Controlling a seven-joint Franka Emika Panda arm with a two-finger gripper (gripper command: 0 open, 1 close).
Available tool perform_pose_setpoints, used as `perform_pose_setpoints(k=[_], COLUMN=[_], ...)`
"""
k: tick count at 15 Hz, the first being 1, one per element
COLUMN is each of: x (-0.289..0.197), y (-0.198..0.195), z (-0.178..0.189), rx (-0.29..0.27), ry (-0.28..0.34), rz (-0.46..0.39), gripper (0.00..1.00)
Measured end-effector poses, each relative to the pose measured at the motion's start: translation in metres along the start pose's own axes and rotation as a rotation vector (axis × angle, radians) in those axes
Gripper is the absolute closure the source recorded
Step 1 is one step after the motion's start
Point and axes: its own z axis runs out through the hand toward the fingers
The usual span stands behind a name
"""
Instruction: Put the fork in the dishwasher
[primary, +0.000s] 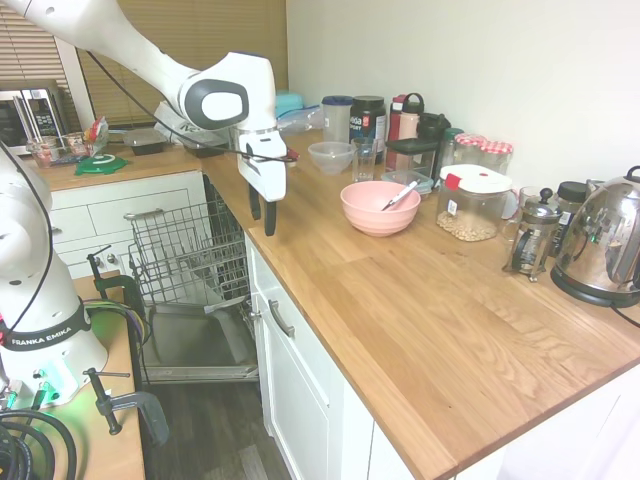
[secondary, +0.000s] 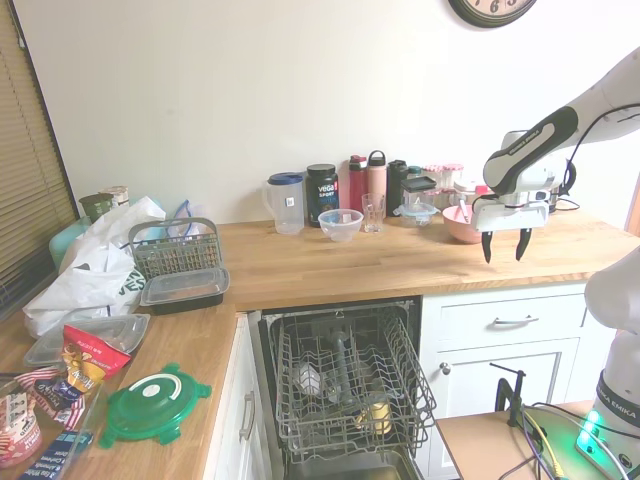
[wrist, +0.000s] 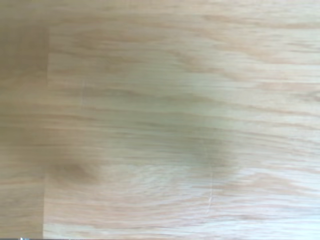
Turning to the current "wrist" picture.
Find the silver metal fork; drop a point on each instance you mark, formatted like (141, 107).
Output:
(22, 238)

